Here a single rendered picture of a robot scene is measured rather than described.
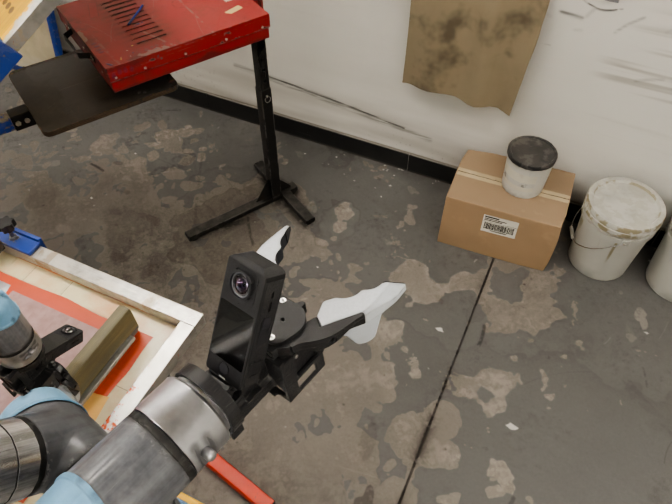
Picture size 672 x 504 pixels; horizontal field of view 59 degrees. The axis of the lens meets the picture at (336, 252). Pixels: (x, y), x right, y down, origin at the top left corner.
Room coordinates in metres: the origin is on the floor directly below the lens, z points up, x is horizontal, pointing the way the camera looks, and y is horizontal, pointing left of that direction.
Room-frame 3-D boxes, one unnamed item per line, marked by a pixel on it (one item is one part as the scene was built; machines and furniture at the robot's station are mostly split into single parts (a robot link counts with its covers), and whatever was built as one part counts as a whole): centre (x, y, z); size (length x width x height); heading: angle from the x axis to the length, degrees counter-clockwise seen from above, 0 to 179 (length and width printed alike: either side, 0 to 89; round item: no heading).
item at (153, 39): (1.93, 0.57, 1.06); 0.61 x 0.46 x 0.12; 125
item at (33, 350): (0.54, 0.56, 1.22); 0.08 x 0.08 x 0.05
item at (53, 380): (0.54, 0.56, 1.14); 0.09 x 0.08 x 0.12; 155
